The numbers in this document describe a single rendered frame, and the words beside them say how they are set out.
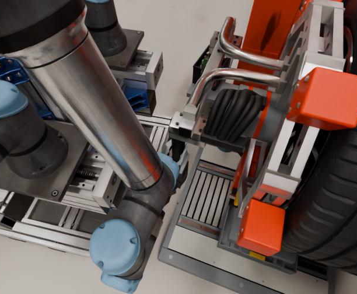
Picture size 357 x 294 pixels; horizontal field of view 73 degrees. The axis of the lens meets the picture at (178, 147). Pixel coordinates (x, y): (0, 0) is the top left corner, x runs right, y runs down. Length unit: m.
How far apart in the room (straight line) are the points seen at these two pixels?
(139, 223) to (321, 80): 0.35
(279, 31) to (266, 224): 0.77
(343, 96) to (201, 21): 2.41
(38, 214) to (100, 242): 1.02
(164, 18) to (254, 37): 1.76
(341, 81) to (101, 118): 0.32
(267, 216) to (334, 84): 0.29
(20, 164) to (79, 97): 0.43
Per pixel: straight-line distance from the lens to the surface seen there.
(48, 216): 1.38
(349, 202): 0.48
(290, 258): 1.27
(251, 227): 0.54
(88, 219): 1.30
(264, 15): 1.08
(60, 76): 0.27
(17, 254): 1.64
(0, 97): 0.58
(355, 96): 0.41
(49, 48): 0.25
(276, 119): 0.67
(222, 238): 1.28
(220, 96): 0.49
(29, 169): 0.70
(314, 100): 0.39
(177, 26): 2.66
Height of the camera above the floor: 1.39
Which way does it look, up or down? 58 degrees down
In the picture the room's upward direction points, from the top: straight up
